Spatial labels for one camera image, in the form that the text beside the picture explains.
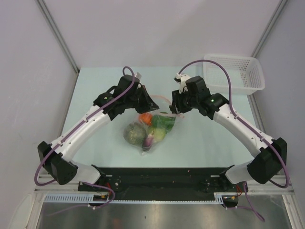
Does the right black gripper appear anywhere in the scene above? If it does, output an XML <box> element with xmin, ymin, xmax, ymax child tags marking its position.
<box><xmin>170</xmin><ymin>87</ymin><xmax>199</xmax><ymax>115</ymax></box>

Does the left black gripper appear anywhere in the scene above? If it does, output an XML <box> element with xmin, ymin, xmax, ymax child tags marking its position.
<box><xmin>125</xmin><ymin>85</ymin><xmax>159</xmax><ymax>114</ymax></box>

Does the green fake bell pepper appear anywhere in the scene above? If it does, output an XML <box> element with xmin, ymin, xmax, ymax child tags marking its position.
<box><xmin>151</xmin><ymin>114</ymin><xmax>176</xmax><ymax>132</ymax></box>

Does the clear zip top bag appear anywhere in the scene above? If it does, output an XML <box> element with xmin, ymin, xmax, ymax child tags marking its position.
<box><xmin>122</xmin><ymin>95</ymin><xmax>185</xmax><ymax>156</ymax></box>

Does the pale green fake cabbage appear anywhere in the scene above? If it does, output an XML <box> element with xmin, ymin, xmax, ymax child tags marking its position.
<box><xmin>148</xmin><ymin>126</ymin><xmax>166</xmax><ymax>142</ymax></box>

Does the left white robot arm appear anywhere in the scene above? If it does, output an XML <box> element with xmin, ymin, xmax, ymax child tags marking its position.
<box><xmin>38</xmin><ymin>75</ymin><xmax>159</xmax><ymax>191</ymax></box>

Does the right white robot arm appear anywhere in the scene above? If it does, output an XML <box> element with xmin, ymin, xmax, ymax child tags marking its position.
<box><xmin>170</xmin><ymin>74</ymin><xmax>287</xmax><ymax>191</ymax></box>

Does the orange fake pumpkin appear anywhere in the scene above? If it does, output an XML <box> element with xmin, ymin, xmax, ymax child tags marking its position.
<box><xmin>138</xmin><ymin>113</ymin><xmax>153</xmax><ymax>126</ymax></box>

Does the green netted fake melon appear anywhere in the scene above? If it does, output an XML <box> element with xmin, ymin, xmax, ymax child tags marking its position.
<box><xmin>123</xmin><ymin>122</ymin><xmax>147</xmax><ymax>146</ymax></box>

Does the purple fake eggplant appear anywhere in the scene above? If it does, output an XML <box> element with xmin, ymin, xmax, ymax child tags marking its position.
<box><xmin>142</xmin><ymin>134</ymin><xmax>154</xmax><ymax>151</ymax></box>

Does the white plastic basket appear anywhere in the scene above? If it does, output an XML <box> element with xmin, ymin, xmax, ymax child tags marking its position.
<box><xmin>203</xmin><ymin>53</ymin><xmax>265</xmax><ymax>95</ymax></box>

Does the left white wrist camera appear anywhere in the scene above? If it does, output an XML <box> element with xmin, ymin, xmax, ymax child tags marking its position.
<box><xmin>135</xmin><ymin>72</ymin><xmax>142</xmax><ymax>82</ymax></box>

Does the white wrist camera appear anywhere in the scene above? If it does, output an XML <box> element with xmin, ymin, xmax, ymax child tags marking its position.
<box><xmin>135</xmin><ymin>72</ymin><xmax>142</xmax><ymax>82</ymax></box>
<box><xmin>174</xmin><ymin>73</ymin><xmax>190</xmax><ymax>94</ymax></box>

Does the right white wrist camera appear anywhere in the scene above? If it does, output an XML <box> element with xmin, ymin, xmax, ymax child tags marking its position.
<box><xmin>174</xmin><ymin>73</ymin><xmax>190</xmax><ymax>94</ymax></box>

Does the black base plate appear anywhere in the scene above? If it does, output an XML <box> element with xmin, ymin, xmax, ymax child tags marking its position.
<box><xmin>78</xmin><ymin>167</ymin><xmax>243</xmax><ymax>201</ymax></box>

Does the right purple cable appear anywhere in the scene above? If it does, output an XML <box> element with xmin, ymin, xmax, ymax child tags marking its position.
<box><xmin>178</xmin><ymin>59</ymin><xmax>290</xmax><ymax>189</ymax></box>

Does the white slotted cable duct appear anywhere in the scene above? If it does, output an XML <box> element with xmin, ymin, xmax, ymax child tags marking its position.
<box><xmin>44</xmin><ymin>192</ymin><xmax>239</xmax><ymax>205</ymax></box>

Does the aluminium frame rail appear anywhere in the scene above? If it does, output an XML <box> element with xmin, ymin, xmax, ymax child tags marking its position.
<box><xmin>33</xmin><ymin>174</ymin><xmax>83</xmax><ymax>194</ymax></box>

